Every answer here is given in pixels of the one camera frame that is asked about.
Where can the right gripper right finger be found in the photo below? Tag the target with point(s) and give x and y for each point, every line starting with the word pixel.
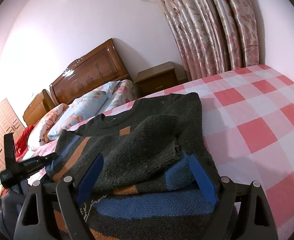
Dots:
pixel 254 220

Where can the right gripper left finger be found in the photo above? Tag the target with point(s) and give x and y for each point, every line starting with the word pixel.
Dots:
pixel 37 219

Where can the black striped knit sweater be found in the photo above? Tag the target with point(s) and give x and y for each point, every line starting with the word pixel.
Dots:
pixel 146 189

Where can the person forearm grey sleeve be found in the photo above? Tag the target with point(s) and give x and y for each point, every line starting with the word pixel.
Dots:
pixel 11 205

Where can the red blanket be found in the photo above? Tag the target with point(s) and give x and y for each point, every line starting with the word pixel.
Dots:
pixel 21 143

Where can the orange floral pillow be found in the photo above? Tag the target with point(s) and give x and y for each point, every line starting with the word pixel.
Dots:
pixel 38 136

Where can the wooden louvered wardrobe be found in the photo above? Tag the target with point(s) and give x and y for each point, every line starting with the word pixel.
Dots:
pixel 9 123

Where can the light wooden headboard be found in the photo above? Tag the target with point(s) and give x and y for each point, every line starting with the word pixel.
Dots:
pixel 38 108

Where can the blue floral pillow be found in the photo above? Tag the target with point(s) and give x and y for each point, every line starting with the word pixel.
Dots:
pixel 83 108

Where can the pink checkered bed sheet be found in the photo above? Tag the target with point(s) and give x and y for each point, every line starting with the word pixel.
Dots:
pixel 247 128

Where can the pink floral quilt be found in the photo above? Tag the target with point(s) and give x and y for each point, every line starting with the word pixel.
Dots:
pixel 118 93

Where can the dark wooden headboard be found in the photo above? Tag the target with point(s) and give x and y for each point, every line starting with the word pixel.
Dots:
pixel 98 67

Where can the wooden nightstand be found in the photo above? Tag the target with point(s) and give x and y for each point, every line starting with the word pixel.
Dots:
pixel 157 78

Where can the pink floral curtain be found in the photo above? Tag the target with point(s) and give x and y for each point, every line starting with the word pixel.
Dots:
pixel 212 36

